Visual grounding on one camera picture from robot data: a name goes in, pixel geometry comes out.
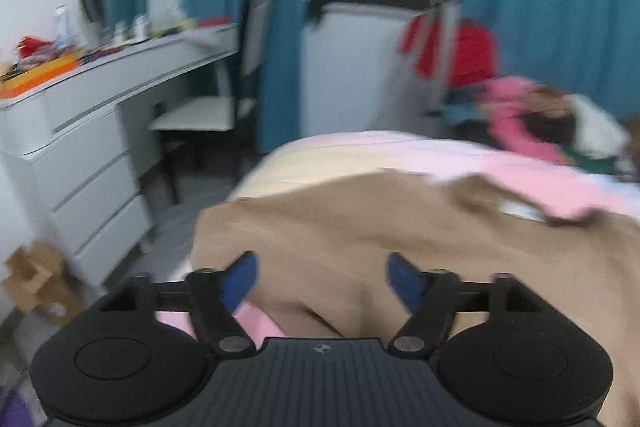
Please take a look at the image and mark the orange tray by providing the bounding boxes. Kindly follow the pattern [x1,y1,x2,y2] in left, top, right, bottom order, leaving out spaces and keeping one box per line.
[0,57,82,100]

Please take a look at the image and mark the pink bed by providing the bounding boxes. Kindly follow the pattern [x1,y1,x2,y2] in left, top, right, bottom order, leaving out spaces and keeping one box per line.
[155,129,640,358]

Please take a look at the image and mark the red garment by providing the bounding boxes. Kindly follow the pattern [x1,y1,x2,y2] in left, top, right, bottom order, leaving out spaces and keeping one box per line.
[398,13,500,90]

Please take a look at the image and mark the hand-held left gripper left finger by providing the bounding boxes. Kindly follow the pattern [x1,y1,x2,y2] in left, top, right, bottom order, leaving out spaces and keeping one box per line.
[98,251,259,356]

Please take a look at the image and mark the clear plastic bottle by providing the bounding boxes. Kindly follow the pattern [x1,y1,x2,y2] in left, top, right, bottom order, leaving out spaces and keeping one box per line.
[53,4,72,48]

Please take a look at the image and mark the pile of clothes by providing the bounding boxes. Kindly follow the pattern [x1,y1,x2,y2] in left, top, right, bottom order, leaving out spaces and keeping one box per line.
[440,76,640,182]

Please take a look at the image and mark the tan garment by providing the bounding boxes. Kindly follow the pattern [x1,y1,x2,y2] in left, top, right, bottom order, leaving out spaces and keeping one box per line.
[192,172,640,427]

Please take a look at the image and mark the white chair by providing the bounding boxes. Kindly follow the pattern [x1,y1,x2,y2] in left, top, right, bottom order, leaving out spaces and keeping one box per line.
[149,0,273,206]

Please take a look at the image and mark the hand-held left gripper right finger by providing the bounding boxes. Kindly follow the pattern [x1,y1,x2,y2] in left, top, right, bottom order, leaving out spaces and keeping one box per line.
[388,252,547,356]

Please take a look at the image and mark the white dresser desk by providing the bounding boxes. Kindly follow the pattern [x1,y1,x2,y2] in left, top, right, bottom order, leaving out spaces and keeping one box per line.
[0,23,240,288]

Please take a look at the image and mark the cardboard box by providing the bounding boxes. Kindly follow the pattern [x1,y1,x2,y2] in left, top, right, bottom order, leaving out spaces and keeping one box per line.
[1,241,86,328]

